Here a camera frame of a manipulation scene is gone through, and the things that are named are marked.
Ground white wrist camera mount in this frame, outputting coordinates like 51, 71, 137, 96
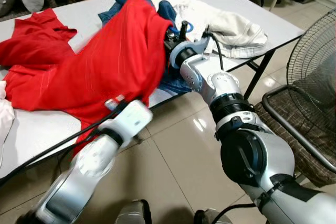
108, 100, 154, 141
192, 35, 213, 57

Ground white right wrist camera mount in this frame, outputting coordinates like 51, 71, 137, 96
192, 35, 213, 57

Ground blue plastic clothes hanger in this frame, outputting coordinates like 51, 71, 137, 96
177, 21, 196, 35

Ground grey robot right leg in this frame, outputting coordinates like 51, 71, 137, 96
194, 208, 232, 224

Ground black standing fan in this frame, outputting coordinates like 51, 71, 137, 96
286, 12, 336, 114

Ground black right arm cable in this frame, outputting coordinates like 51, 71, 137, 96
206, 29, 225, 71

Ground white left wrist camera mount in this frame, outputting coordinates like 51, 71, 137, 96
108, 100, 154, 141

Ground white shirt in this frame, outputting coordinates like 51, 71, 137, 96
0, 80, 16, 146

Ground dark woven metal chair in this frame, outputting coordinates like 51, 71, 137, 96
255, 85, 336, 188

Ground cream jacket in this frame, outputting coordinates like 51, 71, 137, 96
152, 0, 268, 59

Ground grey robot leg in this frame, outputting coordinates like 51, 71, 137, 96
115, 199, 153, 224
194, 208, 232, 224

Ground red shirt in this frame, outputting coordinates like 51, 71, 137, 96
0, 0, 175, 151

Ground grey robot left leg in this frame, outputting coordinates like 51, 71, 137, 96
115, 199, 153, 224

